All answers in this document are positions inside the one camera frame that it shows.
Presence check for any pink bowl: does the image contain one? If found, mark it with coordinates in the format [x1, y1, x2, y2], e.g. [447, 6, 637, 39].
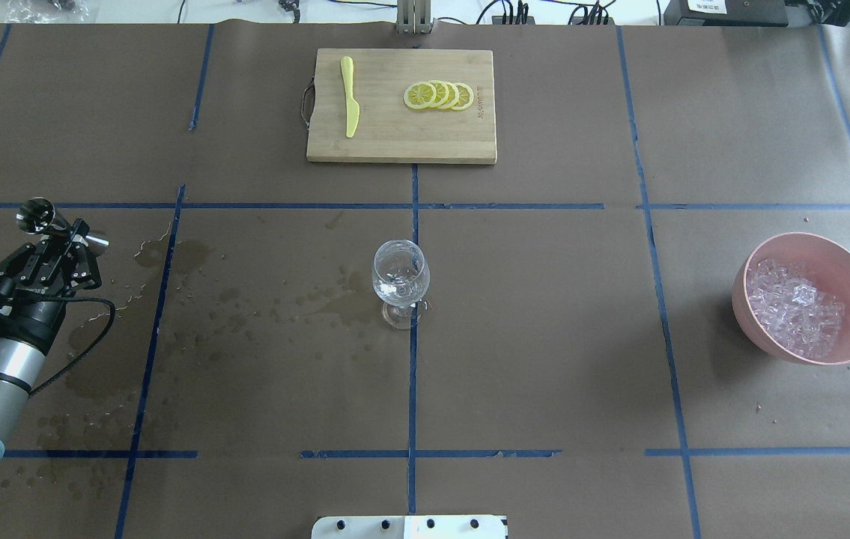
[732, 232, 850, 365]

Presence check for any clear ice cubes pile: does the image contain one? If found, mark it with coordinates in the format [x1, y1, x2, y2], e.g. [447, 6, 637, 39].
[745, 258, 846, 361]

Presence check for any yellow plastic knife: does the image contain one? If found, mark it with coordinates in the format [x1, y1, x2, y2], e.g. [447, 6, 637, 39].
[340, 55, 362, 138]

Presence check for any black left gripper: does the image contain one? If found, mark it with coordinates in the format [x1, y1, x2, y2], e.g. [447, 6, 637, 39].
[0, 222, 109, 297]

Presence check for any black box device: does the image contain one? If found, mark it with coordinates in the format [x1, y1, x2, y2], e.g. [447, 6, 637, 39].
[662, 1, 789, 28]

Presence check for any bamboo cutting board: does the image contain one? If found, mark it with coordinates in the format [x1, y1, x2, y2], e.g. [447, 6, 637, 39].
[307, 48, 499, 165]

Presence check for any steel cocktail jigger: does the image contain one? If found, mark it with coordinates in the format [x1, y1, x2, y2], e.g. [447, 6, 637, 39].
[15, 197, 106, 257]

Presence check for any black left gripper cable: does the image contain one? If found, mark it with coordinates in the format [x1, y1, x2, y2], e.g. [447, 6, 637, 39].
[26, 296, 118, 398]

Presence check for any aluminium frame post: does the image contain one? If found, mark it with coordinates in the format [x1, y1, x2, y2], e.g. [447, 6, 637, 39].
[396, 0, 434, 35]

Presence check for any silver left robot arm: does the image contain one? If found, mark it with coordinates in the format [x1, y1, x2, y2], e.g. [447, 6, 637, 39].
[0, 213, 109, 461]

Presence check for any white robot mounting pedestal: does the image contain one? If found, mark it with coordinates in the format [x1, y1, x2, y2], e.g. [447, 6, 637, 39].
[311, 514, 509, 538]

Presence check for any clear wine glass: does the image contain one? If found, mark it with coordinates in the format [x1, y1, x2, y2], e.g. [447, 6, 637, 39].
[371, 240, 431, 330]

